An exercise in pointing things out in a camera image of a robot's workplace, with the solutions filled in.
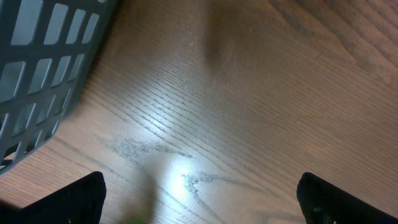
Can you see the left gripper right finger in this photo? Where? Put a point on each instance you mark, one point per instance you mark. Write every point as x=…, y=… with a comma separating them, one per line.
x=322, y=202

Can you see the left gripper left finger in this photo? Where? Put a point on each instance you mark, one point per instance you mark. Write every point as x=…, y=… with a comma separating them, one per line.
x=80, y=202

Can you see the grey plastic mesh basket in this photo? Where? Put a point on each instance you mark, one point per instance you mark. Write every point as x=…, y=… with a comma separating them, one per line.
x=47, y=48

